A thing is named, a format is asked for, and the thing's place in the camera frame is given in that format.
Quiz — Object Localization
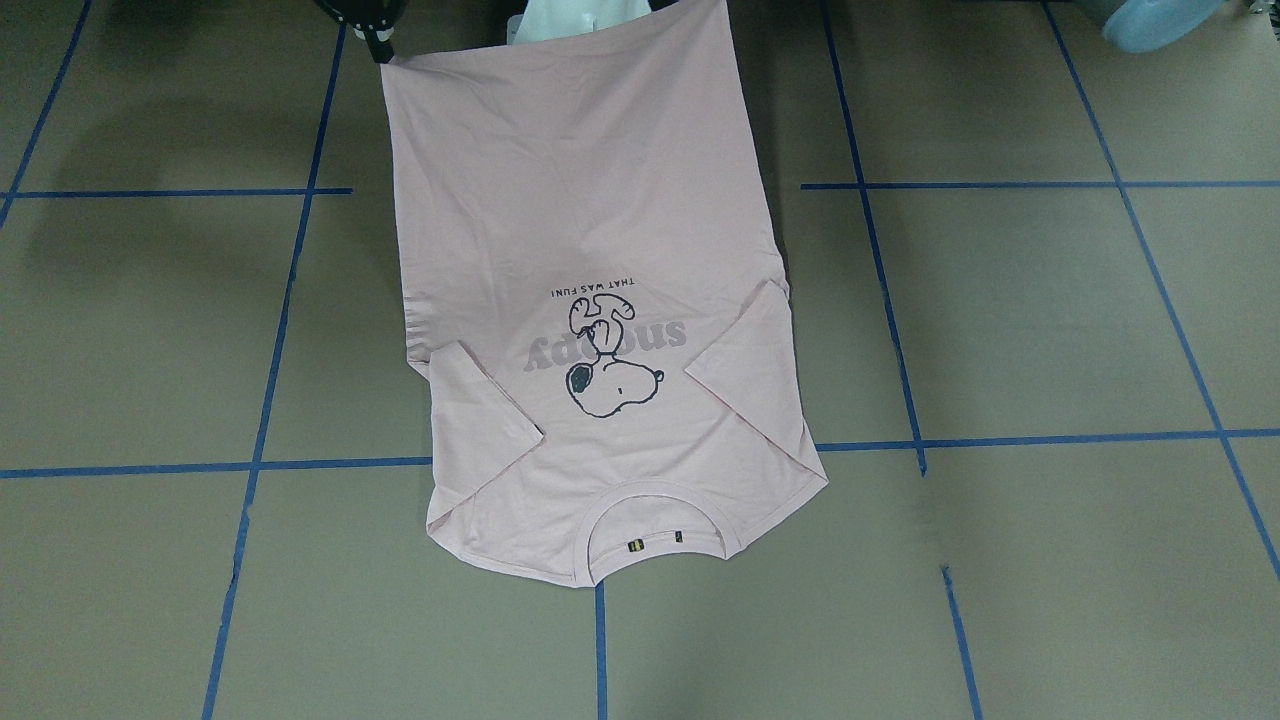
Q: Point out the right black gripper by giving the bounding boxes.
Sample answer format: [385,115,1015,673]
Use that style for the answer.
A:
[315,0,406,64]

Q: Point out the pink Snoopy t-shirt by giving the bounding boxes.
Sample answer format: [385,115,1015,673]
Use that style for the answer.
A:
[381,1,828,588]

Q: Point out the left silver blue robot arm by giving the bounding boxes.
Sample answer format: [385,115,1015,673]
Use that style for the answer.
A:
[1091,1,1222,54]

